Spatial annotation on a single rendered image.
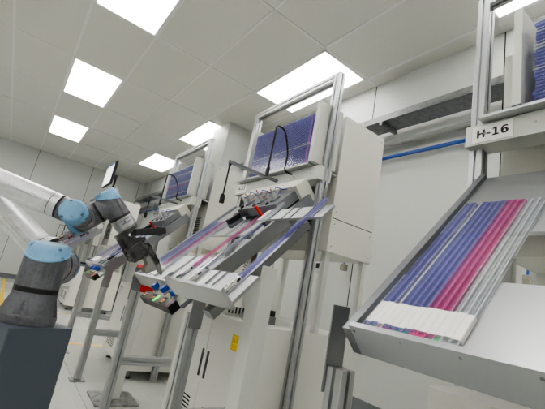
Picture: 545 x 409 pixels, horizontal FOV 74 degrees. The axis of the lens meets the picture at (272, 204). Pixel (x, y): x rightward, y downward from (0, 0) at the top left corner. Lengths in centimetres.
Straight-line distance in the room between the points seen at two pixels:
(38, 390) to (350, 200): 146
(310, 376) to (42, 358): 106
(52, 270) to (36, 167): 904
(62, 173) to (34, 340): 914
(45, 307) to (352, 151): 149
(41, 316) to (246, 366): 59
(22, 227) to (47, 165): 886
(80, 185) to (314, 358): 902
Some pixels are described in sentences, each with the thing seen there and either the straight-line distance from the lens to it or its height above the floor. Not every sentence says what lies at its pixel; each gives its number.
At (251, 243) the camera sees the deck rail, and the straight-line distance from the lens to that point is 150.
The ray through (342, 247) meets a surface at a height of 104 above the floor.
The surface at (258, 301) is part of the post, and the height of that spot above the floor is 73.
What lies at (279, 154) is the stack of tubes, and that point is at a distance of 198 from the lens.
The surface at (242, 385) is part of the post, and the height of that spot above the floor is 48.
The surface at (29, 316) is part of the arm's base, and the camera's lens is 122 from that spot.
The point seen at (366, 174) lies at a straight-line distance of 203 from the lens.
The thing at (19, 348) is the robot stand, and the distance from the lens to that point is 121.
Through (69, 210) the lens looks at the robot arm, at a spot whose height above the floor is 88.
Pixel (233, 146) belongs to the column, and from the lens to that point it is 527.
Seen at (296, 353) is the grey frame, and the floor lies 54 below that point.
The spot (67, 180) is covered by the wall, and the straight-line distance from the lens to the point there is 1024.
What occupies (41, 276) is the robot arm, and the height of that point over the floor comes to 68.
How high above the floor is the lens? 76
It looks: 14 degrees up
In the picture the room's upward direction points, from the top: 11 degrees clockwise
